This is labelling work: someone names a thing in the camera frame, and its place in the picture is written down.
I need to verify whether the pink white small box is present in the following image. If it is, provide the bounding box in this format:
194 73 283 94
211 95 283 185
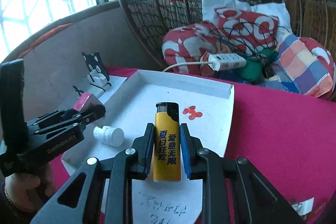
72 93 103 127

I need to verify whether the white pill bottle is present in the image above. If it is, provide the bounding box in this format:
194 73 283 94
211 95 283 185
93 126 124 147

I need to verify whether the yellow lighter black top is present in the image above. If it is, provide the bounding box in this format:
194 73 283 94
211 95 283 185
153 102 181 182

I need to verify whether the left hand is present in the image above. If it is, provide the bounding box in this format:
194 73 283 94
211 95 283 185
4 163 56 213

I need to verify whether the black cat phone stand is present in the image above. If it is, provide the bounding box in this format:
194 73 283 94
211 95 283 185
81 52 111 90

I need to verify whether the red white seat cushion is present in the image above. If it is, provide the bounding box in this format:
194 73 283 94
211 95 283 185
162 21 231 77

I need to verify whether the green cloth bundle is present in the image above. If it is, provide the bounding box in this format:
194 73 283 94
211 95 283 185
237 48 278 84

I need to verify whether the white power strip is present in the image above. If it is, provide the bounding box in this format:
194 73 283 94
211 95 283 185
163 53 247 72

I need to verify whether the plaid checkered cushion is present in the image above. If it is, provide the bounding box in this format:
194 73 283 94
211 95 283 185
260 32 335 100

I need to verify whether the white pillow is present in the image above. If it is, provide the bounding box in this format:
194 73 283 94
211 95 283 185
202 0 293 40

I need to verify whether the red white square cushion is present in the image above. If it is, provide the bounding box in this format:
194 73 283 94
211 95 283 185
215 7 279 55

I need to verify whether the black tangled cable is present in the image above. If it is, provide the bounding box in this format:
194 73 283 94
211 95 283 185
209 19 292 62

